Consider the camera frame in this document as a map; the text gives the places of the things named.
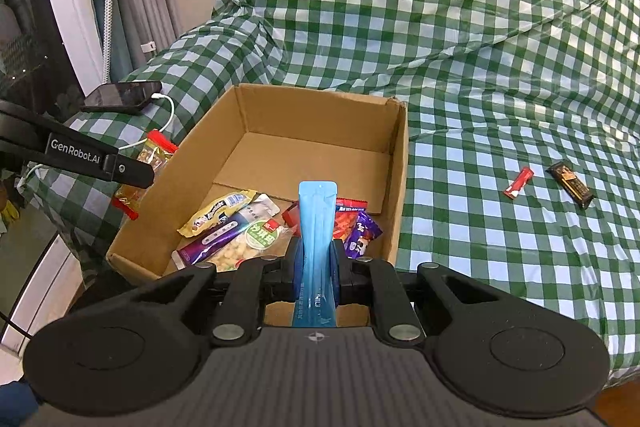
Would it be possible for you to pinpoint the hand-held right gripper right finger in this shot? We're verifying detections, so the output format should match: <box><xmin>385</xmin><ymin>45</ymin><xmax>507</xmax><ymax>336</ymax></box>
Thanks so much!
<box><xmin>327</xmin><ymin>239</ymin><xmax>506</xmax><ymax>348</ymax></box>

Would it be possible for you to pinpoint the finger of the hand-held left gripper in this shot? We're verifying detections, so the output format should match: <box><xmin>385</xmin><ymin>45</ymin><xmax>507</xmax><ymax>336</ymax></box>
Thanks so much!
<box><xmin>0</xmin><ymin>101</ymin><xmax>156</xmax><ymax>188</ymax></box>

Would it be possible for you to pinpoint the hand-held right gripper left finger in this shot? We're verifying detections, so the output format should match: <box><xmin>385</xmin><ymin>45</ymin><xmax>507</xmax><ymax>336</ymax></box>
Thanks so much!
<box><xmin>125</xmin><ymin>238</ymin><xmax>306</xmax><ymax>347</ymax></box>

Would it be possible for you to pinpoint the clear packet with red ends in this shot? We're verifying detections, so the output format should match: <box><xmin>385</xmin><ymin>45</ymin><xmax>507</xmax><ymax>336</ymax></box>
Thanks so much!
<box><xmin>112</xmin><ymin>130</ymin><xmax>179</xmax><ymax>221</ymax></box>

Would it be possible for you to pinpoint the purple candy packet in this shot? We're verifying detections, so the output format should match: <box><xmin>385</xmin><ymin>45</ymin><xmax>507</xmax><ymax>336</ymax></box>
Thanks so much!
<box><xmin>343</xmin><ymin>212</ymin><xmax>383</xmax><ymax>258</ymax></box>

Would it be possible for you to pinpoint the light blue stick packet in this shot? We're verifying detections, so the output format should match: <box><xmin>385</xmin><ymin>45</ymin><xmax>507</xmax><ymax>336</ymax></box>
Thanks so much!
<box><xmin>291</xmin><ymin>180</ymin><xmax>340</xmax><ymax>328</ymax></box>

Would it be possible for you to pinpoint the red candy packet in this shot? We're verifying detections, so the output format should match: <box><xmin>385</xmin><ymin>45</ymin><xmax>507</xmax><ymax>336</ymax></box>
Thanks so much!
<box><xmin>281</xmin><ymin>202</ymin><xmax>302</xmax><ymax>230</ymax></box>
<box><xmin>504</xmin><ymin>167</ymin><xmax>535</xmax><ymax>199</ymax></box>

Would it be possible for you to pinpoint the purple white stick packet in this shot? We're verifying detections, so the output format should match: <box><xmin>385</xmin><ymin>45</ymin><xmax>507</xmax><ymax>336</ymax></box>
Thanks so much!
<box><xmin>171</xmin><ymin>193</ymin><xmax>280</xmax><ymax>269</ymax></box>

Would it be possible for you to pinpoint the yellow snack packet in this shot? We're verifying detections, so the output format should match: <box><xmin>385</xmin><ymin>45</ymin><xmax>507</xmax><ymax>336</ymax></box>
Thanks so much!
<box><xmin>177</xmin><ymin>190</ymin><xmax>257</xmax><ymax>238</ymax></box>

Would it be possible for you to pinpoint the cardboard box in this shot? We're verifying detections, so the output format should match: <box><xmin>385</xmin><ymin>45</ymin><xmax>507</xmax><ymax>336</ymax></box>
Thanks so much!
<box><xmin>106</xmin><ymin>83</ymin><xmax>408</xmax><ymax>328</ymax></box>

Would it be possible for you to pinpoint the red snack packet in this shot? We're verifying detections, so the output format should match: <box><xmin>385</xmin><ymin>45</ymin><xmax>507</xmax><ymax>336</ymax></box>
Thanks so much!
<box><xmin>332</xmin><ymin>198</ymin><xmax>368</xmax><ymax>242</ymax></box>

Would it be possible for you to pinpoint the peanut packet with green label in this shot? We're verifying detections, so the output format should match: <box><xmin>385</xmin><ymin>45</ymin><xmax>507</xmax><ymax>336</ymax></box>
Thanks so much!
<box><xmin>205</xmin><ymin>218</ymin><xmax>296</xmax><ymax>273</ymax></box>

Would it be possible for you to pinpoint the black smartphone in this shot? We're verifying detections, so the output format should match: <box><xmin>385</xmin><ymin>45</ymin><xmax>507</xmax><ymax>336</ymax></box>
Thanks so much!
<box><xmin>80</xmin><ymin>81</ymin><xmax>163</xmax><ymax>115</ymax></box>

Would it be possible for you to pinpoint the dark glass cabinet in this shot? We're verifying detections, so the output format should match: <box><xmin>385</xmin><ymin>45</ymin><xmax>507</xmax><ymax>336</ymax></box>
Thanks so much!
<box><xmin>0</xmin><ymin>0</ymin><xmax>86</xmax><ymax>118</ymax></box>

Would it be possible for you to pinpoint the white wardrobe door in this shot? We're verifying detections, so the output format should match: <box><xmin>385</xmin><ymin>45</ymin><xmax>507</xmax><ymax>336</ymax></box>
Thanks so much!
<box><xmin>37</xmin><ymin>0</ymin><xmax>108</xmax><ymax>95</ymax></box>

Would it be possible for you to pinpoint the green checked cloth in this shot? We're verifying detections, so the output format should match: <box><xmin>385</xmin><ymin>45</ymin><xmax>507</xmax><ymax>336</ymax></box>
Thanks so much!
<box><xmin>22</xmin><ymin>0</ymin><xmax>640</xmax><ymax>380</ymax></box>

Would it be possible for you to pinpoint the black gold chocolate bar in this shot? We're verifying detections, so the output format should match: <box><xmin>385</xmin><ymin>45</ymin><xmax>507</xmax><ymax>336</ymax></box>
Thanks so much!
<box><xmin>546</xmin><ymin>161</ymin><xmax>596</xmax><ymax>209</ymax></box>

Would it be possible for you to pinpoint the white charging cable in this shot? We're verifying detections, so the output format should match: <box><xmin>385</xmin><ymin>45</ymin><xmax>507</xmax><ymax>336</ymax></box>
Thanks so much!
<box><xmin>17</xmin><ymin>93</ymin><xmax>176</xmax><ymax>192</ymax></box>

